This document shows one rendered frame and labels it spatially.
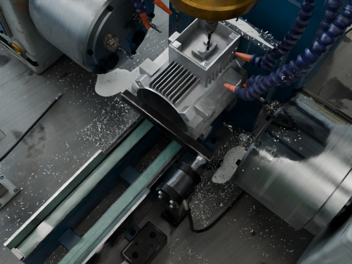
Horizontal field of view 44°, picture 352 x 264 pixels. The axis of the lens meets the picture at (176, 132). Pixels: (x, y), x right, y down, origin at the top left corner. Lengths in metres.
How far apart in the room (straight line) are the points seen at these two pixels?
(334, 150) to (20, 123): 0.83
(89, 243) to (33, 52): 0.56
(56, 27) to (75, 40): 0.06
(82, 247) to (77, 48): 0.44
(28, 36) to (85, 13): 0.27
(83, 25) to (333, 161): 0.58
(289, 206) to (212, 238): 0.30
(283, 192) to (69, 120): 0.65
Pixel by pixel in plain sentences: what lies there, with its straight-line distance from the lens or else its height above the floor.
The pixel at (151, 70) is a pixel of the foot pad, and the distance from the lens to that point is 0.97.
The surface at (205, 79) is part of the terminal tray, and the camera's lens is 0.91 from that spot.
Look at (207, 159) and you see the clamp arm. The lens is 0.92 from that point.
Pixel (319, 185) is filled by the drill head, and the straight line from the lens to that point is 0.83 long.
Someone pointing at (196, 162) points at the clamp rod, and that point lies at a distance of 0.92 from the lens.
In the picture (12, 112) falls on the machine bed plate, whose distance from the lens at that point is 1.30.
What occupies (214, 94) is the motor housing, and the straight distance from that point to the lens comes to 0.95.
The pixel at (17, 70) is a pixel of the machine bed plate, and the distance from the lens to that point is 1.37.
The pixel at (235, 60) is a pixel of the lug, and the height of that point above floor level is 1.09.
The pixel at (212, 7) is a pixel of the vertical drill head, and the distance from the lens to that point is 0.73.
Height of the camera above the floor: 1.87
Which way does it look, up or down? 63 degrees down
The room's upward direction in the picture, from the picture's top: 3 degrees clockwise
